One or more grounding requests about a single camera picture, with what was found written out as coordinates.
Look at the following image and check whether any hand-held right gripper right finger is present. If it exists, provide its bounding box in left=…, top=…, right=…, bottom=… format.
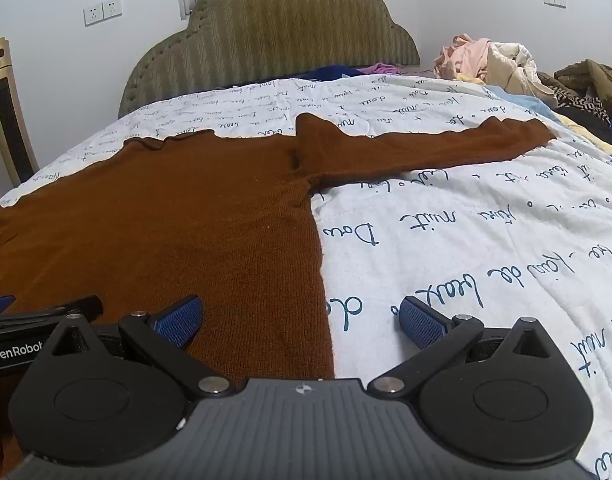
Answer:
left=367, top=294, right=554, bottom=397

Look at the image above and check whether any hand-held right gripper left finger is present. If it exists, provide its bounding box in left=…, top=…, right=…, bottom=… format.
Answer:
left=41, top=294, right=234, bottom=398

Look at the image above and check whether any brown knit sweater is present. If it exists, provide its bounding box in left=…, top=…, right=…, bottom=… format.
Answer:
left=0, top=112, right=554, bottom=381

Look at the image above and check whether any white printed blanket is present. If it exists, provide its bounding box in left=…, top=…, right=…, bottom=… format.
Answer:
left=0, top=74, right=612, bottom=480

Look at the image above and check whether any gold tower fan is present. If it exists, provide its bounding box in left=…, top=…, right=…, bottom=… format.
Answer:
left=0, top=37, right=39, bottom=201

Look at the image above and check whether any light blue cloth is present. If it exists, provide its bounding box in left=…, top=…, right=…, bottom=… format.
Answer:
left=486, top=85, right=558, bottom=122

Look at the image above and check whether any purple cloth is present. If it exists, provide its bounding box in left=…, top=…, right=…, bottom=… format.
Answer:
left=358, top=62, right=404, bottom=77

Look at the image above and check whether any cream jacket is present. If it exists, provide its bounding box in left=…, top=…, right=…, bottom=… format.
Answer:
left=478, top=40, right=557, bottom=107

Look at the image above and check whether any navy blue cloth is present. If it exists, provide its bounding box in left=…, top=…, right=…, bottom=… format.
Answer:
left=301, top=64, right=367, bottom=82

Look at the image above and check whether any pink cloth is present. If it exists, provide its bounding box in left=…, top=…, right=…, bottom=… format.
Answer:
left=433, top=34, right=492, bottom=81

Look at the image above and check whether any dark patterned cloth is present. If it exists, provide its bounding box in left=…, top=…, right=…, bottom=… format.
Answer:
left=553, top=85, right=612, bottom=153

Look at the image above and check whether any brown jacket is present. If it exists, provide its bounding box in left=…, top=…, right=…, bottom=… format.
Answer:
left=536, top=59, right=612, bottom=111

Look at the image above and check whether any olive padded headboard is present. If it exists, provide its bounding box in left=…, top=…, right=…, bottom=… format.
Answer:
left=117, top=0, right=421, bottom=118

